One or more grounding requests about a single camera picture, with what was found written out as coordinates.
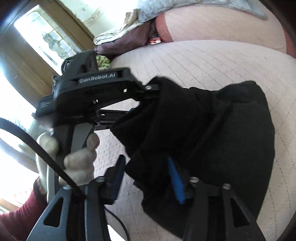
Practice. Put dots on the person's left hand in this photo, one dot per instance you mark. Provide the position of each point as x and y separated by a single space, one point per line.
79 166

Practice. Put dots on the beige crumpled cloth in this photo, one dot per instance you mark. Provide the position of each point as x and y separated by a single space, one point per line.
120 30

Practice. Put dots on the person's left forearm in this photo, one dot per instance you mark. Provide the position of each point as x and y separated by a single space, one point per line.
20 215

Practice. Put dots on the black pants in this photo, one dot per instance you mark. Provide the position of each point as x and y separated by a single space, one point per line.
208 143

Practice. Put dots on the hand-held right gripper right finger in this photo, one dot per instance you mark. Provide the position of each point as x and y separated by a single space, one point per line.
177 183

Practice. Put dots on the green patterned cloth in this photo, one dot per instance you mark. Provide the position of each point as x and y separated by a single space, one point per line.
103 61

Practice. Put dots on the colourful small packet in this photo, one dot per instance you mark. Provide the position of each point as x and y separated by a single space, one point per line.
155 39

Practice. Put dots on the pink bolster pillow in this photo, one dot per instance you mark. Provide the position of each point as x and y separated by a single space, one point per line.
219 27

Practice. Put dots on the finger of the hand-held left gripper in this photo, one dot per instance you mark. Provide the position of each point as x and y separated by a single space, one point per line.
150 88
109 115

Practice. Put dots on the grey quilted blanket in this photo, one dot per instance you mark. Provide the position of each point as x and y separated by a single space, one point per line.
208 7

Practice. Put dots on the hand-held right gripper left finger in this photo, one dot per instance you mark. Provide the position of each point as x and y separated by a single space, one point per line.
118 171

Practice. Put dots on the wooden framed window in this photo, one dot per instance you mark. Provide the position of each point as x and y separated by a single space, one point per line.
46 34

